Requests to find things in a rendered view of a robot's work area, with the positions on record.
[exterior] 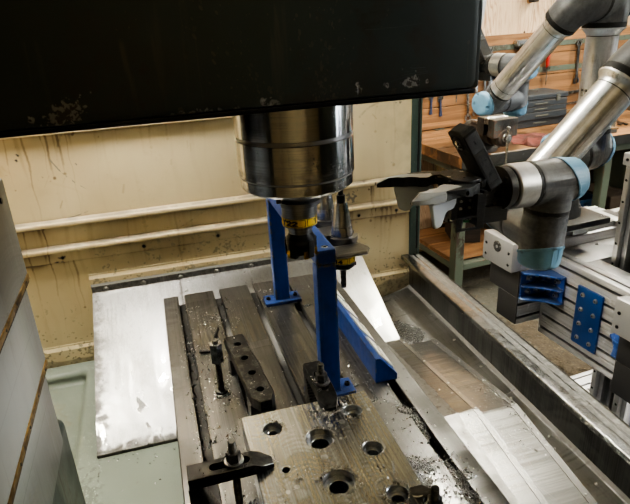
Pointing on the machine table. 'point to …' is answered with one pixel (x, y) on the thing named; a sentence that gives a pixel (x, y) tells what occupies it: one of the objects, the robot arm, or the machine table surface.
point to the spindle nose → (295, 152)
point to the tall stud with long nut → (218, 364)
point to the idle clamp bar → (261, 403)
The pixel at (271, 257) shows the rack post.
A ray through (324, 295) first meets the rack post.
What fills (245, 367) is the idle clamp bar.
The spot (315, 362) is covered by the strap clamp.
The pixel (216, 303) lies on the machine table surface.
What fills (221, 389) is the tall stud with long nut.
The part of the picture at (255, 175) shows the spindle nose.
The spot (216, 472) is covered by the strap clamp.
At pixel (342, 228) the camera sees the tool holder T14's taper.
